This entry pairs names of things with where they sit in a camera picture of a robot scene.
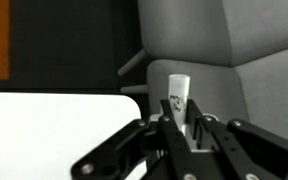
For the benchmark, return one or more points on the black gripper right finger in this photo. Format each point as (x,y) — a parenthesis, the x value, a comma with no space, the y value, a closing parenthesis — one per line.
(245,151)

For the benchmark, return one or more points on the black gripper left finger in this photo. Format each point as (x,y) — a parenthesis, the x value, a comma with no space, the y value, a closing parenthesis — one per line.
(116,157)

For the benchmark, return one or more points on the white marker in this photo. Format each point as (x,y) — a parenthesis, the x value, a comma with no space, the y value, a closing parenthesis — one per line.
(178,92)

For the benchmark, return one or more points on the grey corner sofa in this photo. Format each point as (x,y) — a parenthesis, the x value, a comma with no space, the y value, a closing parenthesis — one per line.
(235,53)

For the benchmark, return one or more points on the white square side table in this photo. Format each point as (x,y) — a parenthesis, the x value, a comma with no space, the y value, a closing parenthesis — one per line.
(43,135)

